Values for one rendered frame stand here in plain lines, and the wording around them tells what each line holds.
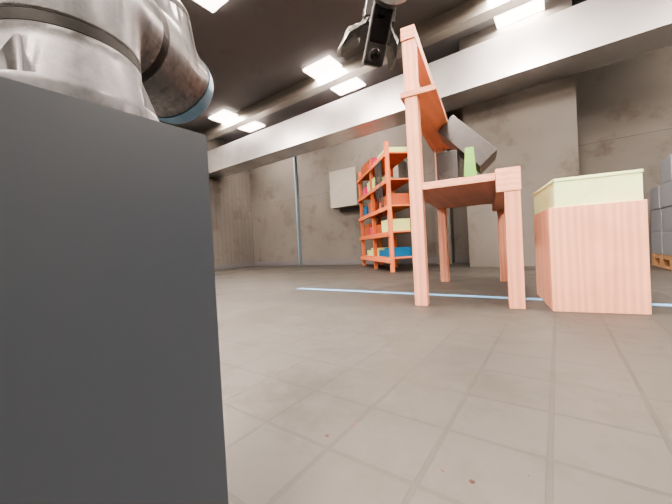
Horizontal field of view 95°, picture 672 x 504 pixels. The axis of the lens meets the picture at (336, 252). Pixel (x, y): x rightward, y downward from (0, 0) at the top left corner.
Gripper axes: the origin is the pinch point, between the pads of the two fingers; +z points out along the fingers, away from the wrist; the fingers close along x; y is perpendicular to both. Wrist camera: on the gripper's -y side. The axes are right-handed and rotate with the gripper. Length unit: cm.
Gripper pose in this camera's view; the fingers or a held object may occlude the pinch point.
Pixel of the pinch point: (364, 65)
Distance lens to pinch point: 97.6
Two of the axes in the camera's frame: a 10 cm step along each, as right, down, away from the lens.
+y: 1.5, -9.8, 1.5
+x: -9.8, -1.7, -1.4
